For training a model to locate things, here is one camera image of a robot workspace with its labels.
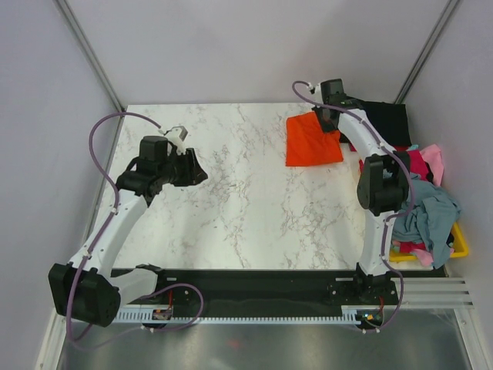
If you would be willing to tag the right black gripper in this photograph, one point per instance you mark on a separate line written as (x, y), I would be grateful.
(326, 127)

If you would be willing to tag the folded black t shirt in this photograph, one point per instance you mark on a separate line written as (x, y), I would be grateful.
(390, 120)

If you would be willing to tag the orange t shirt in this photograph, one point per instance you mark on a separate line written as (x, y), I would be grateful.
(307, 144)

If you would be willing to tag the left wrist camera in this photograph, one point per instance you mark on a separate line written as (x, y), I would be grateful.
(177, 136)

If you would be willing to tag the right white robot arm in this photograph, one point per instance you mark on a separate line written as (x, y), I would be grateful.
(383, 185)

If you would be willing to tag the right aluminium frame post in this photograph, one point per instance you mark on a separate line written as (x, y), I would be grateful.
(439, 28)

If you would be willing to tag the folded red t shirt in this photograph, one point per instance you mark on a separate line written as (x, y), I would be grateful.
(398, 148)

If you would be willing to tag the white slotted cable duct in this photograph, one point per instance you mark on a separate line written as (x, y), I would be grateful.
(158, 315)

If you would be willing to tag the left aluminium frame post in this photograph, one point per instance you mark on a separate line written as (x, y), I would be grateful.
(88, 51)

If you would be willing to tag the aluminium frame post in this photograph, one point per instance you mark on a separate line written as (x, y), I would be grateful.
(439, 28)
(88, 51)

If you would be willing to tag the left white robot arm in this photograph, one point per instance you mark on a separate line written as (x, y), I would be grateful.
(84, 289)

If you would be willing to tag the pink t shirt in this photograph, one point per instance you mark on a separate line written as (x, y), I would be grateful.
(433, 157)

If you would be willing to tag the yellow plastic bin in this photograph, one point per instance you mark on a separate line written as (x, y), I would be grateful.
(416, 252)

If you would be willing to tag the magenta t shirt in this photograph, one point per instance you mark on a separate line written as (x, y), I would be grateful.
(419, 166)

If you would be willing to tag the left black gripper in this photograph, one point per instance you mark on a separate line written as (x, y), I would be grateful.
(192, 171)

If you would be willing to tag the grey blue t shirt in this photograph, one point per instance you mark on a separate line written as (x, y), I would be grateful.
(430, 221)

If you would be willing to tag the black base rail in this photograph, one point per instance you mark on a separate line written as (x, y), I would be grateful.
(251, 292)

